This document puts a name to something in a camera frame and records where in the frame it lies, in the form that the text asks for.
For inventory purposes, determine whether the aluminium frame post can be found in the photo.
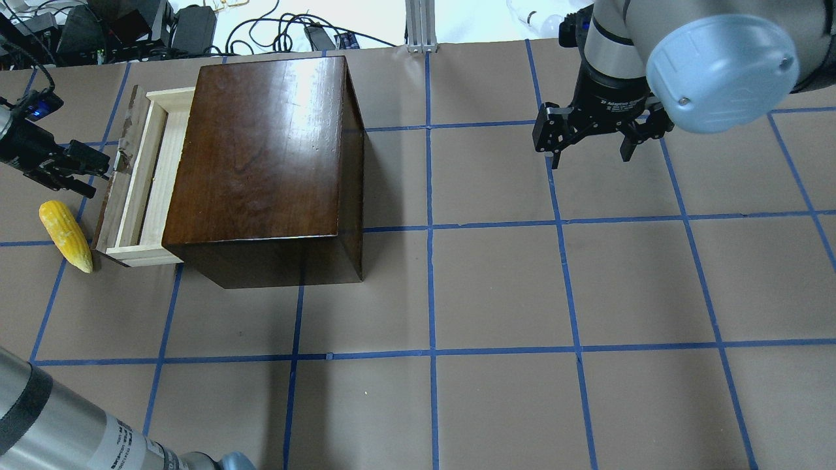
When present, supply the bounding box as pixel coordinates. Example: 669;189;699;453
405;0;438;54

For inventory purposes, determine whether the black power adapter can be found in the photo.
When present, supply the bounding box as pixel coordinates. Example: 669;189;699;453
170;5;217;55

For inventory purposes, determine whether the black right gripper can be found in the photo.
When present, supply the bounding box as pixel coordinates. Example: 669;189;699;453
532;65;675;170

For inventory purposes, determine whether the yellow corn cob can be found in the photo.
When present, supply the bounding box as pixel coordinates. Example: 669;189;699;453
39;200;95;274

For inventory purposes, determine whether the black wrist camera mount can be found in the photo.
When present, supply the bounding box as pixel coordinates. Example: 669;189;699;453
1;89;65;122

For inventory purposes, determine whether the black cable bundle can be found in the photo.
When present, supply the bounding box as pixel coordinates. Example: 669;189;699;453
219;12;399;56

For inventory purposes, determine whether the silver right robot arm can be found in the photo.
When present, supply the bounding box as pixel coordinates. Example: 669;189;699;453
532;1;835;168

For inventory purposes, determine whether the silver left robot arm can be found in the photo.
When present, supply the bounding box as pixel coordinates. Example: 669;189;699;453
1;99;253;469

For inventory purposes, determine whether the light wood drawer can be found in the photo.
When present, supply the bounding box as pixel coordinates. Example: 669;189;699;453
93;86;196;267

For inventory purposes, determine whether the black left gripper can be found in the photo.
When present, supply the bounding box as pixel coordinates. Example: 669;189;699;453
1;118;110;198

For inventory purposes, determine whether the dark brown wooden cabinet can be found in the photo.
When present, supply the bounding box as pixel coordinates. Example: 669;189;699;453
162;56;366;289

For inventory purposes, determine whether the black electronics pile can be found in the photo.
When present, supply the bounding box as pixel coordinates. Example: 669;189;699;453
0;0;174;68

